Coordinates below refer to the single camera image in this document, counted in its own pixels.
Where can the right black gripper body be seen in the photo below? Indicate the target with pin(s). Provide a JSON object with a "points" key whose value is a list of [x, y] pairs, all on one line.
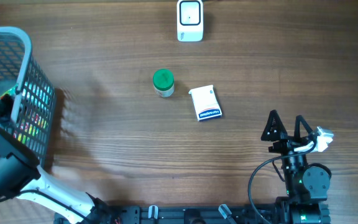
{"points": [[287, 145]]}

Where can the white blue plaster box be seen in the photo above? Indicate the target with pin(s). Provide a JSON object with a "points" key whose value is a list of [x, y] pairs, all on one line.
{"points": [[205, 103]]}

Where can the green lid jar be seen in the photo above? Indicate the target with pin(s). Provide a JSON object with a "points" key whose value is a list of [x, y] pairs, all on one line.
{"points": [[163, 82]]}

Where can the Haribo gummy candy bag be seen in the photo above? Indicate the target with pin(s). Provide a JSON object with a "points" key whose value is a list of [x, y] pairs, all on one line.
{"points": [[33, 113]]}

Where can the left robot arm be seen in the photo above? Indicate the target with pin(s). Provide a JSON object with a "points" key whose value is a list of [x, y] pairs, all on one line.
{"points": [[22, 176]]}

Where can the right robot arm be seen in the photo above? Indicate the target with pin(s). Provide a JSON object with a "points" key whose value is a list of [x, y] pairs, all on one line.
{"points": [[307, 184]]}

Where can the white barcode scanner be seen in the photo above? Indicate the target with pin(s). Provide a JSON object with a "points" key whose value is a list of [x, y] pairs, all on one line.
{"points": [[190, 20]]}

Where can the grey plastic mesh basket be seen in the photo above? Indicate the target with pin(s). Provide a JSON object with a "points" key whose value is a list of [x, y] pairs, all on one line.
{"points": [[18, 67]]}

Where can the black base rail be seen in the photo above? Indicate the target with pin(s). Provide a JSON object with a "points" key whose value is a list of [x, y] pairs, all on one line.
{"points": [[242, 215]]}

